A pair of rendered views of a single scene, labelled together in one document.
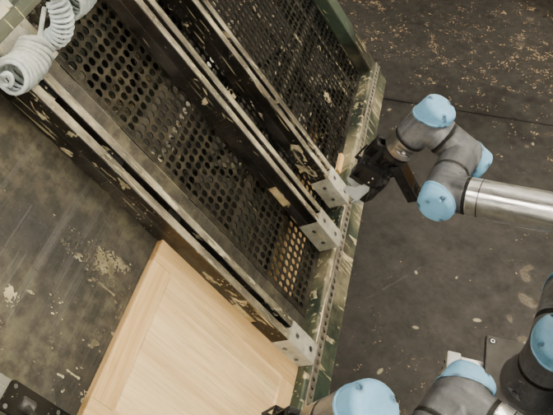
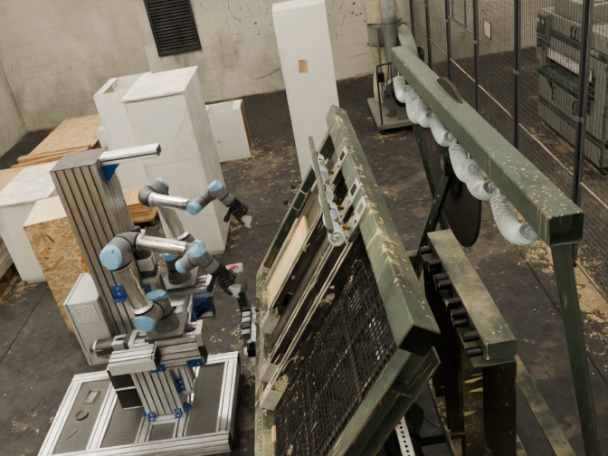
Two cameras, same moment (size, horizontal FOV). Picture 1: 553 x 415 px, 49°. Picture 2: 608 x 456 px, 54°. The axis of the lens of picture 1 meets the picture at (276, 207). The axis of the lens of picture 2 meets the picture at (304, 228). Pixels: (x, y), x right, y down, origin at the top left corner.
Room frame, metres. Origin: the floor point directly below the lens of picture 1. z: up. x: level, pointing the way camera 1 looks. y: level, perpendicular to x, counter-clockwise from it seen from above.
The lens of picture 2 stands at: (3.63, -0.35, 3.03)
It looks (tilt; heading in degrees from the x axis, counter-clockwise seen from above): 28 degrees down; 168
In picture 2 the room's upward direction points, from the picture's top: 11 degrees counter-clockwise
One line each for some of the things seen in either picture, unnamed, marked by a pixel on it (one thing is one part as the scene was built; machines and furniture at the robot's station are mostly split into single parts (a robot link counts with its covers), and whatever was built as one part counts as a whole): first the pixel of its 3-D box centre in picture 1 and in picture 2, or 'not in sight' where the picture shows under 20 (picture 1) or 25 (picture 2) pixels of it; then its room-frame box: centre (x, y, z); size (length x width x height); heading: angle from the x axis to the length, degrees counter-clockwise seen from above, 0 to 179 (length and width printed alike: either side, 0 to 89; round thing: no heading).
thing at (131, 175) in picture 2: not in sight; (147, 164); (-4.12, -0.58, 0.36); 0.80 x 0.58 x 0.72; 164
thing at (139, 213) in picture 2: not in sight; (137, 208); (-3.26, -0.83, 0.15); 0.61 x 0.52 x 0.31; 164
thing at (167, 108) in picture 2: not in sight; (185, 165); (-2.28, -0.18, 0.88); 0.90 x 0.60 x 1.75; 164
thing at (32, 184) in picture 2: not in sight; (51, 221); (-2.77, -1.70, 0.48); 1.00 x 0.64 x 0.95; 164
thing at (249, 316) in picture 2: not in sight; (250, 333); (0.52, -0.15, 0.69); 0.50 x 0.14 x 0.24; 166
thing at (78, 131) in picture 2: not in sight; (75, 152); (-5.88, -1.64, 0.23); 2.45 x 1.03 x 0.45; 164
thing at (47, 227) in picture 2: not in sight; (82, 271); (-1.09, -1.27, 0.63); 0.50 x 0.42 x 1.25; 173
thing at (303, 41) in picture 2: not in sight; (311, 91); (-3.19, 1.54, 1.03); 0.61 x 0.58 x 2.05; 164
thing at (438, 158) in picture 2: not in sight; (448, 164); (1.29, 0.90, 1.85); 0.80 x 0.06 x 0.80; 166
